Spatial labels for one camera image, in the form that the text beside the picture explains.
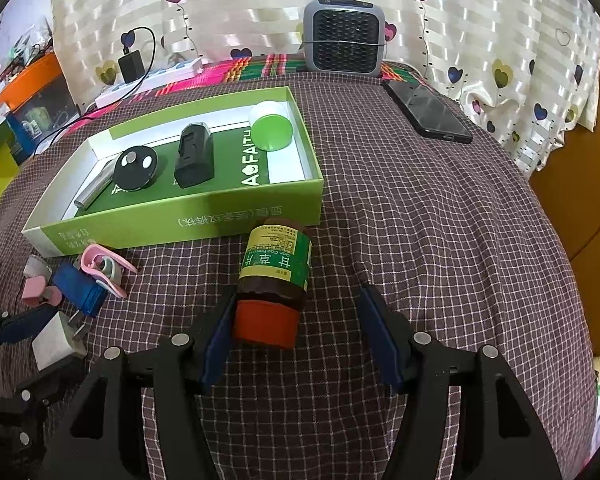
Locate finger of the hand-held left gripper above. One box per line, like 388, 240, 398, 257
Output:
0, 302, 57, 356
7, 359, 86, 412

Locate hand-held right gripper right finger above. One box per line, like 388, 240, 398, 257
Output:
357, 284, 563, 480

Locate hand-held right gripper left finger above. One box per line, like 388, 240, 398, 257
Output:
39, 284, 238, 480

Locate pink clip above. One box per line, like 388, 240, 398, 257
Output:
80, 244, 138, 298
22, 276, 63, 307

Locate white USB charger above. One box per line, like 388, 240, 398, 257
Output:
31, 311, 87, 371

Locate blue small box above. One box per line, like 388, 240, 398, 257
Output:
50, 262, 108, 318

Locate brown medicine bottle red cap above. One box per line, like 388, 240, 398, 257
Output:
231, 220, 314, 350

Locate green and white cardboard box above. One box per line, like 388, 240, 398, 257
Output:
21, 85, 325, 258

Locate silver metal stick device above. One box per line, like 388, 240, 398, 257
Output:
73, 166, 116, 209

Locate black rectangular device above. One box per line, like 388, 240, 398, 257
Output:
173, 122, 215, 189

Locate black round disc white dots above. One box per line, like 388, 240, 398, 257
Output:
112, 146, 160, 193

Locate white jar green lid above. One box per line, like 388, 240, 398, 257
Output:
248, 101, 295, 153

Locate green and yellow cardboard box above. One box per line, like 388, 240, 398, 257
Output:
0, 122, 26, 226

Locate blue printed box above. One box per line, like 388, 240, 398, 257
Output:
7, 102, 81, 158

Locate black smartphone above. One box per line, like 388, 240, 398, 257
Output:
382, 79, 473, 145

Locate clear storage box orange lid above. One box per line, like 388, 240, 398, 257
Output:
0, 52, 83, 126

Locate wooden wardrobe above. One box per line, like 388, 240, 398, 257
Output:
530, 25, 600, 361

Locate white power strip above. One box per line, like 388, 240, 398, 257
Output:
95, 57, 203, 108

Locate colourful striped blanket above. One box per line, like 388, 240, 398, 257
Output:
77, 52, 431, 126

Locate grey mini heater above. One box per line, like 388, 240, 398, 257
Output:
302, 0, 386, 78

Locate heart print curtain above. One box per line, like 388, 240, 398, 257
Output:
50, 0, 600, 171

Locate black power adapter with cable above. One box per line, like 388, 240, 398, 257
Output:
32, 26, 158, 156

